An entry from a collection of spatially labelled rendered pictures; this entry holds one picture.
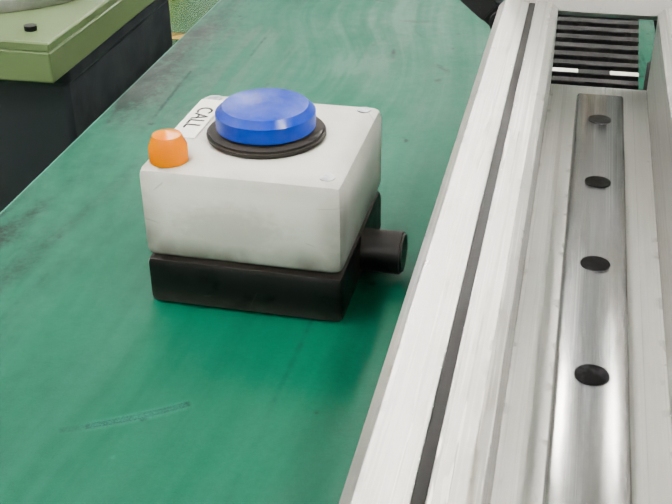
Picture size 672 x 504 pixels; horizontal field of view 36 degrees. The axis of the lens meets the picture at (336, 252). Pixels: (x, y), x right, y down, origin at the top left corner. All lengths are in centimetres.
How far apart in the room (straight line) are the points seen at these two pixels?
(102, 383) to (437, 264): 15
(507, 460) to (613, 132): 19
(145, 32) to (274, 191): 45
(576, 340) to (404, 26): 47
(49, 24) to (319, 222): 35
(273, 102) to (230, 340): 9
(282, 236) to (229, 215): 2
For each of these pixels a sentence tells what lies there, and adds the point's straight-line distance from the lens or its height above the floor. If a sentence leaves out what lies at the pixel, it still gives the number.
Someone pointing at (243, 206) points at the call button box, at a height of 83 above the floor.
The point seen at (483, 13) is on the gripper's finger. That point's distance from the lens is 54.
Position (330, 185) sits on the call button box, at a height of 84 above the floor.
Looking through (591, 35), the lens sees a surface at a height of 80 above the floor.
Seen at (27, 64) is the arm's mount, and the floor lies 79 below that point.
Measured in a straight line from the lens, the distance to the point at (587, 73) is 62.
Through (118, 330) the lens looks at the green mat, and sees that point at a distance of 41.
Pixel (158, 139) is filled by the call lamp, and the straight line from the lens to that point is 39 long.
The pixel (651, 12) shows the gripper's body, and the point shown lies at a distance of 52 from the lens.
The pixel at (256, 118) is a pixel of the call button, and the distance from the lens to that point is 40.
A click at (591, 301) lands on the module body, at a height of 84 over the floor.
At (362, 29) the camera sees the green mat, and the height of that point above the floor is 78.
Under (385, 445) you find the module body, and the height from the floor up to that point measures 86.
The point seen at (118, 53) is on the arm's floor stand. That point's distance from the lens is 77.
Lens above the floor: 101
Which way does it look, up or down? 30 degrees down
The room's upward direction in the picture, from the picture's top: 1 degrees counter-clockwise
